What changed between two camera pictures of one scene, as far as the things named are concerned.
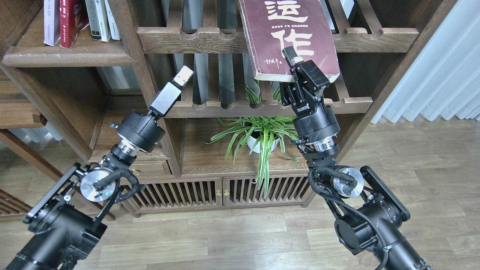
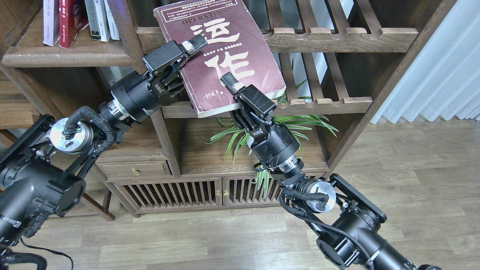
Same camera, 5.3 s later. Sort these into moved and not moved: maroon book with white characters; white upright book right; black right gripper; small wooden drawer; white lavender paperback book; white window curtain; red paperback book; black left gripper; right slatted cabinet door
Moved: maroon book with white characters; black right gripper; black left gripper
Not moved: right slatted cabinet door; red paperback book; white upright book right; white window curtain; small wooden drawer; white lavender paperback book
